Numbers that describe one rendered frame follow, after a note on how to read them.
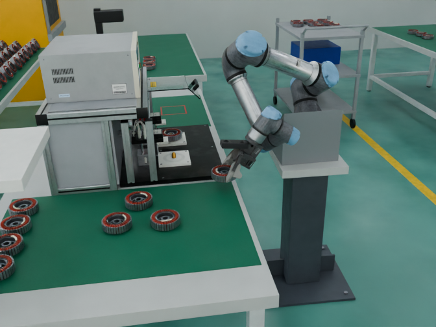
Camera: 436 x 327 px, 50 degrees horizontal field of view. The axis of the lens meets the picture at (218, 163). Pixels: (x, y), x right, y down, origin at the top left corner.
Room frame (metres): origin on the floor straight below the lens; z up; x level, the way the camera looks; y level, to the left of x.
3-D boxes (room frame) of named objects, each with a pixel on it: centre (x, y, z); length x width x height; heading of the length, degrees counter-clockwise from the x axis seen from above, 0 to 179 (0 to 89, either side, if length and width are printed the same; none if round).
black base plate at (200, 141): (2.16, 0.24, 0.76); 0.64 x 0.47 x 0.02; 8
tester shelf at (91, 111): (2.12, 0.54, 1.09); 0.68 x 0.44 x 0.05; 8
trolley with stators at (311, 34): (4.67, -1.00, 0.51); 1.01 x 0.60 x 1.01; 8
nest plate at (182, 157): (2.04, 0.21, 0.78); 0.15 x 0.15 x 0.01; 8
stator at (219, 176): (1.79, -0.03, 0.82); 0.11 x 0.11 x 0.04
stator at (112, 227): (1.50, 0.39, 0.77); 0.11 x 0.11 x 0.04
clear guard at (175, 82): (2.34, 0.26, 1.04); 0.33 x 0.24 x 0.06; 98
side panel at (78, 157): (1.78, 0.58, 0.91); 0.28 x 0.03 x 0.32; 98
